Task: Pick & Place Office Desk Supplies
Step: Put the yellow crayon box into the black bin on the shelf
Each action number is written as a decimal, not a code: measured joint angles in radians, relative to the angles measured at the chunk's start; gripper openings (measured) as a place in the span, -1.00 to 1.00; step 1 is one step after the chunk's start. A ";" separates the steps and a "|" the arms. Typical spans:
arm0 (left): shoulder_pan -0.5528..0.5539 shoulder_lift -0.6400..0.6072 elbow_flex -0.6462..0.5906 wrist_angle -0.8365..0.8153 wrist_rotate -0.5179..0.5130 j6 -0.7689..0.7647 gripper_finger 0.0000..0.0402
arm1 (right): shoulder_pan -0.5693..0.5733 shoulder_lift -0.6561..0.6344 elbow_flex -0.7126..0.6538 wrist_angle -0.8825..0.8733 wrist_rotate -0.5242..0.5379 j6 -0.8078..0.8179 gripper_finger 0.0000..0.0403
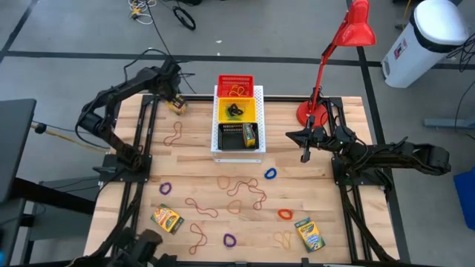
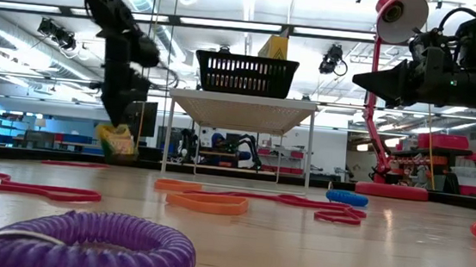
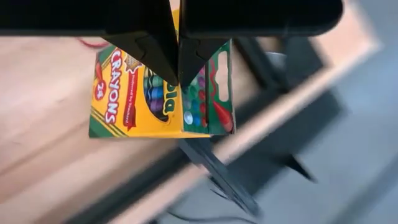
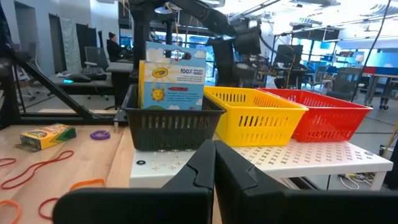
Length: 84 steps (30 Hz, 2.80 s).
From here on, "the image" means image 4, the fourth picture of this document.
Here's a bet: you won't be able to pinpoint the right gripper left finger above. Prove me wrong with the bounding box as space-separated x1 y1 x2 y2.
52 139 216 224

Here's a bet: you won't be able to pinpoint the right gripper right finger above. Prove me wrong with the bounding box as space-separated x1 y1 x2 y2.
213 139 398 224

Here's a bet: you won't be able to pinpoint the black plastic basket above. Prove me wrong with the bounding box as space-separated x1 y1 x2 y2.
120 83 227 152

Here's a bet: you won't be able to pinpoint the red plastic basket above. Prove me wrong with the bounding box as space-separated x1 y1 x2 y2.
256 87 374 143

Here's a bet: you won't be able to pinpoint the long red rubber band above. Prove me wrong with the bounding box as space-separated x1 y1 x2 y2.
37 197 60 221

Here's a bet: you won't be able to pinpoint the yellow plastic basket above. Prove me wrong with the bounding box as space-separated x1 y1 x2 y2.
203 85 310 147

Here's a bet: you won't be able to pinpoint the yellow Crayola crayon box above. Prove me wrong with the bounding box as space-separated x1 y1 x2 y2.
19 123 77 151

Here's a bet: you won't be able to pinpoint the yellow green Crayola box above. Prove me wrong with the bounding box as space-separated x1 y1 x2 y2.
138 41 208 111

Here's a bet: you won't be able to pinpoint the black side desk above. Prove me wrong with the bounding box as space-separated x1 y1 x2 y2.
49 60 134 96

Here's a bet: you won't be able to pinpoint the orange rubber band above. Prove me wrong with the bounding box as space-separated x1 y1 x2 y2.
70 179 106 191

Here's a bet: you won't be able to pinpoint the purple coil wristband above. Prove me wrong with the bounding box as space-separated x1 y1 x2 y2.
90 129 111 141

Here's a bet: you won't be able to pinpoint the black keyboard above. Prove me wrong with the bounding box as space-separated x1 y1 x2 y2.
82 67 108 81

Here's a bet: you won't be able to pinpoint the computer mouse blue light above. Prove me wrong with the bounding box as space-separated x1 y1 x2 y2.
63 73 91 84

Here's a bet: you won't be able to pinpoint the black monitor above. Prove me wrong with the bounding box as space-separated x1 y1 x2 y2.
275 44 304 68

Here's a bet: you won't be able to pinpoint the person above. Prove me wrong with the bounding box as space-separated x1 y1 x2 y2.
106 32 125 63

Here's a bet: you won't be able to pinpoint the white and yellow cables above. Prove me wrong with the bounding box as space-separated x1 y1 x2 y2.
338 172 374 190

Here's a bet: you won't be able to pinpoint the long black cable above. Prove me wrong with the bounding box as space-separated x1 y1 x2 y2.
350 0 392 103

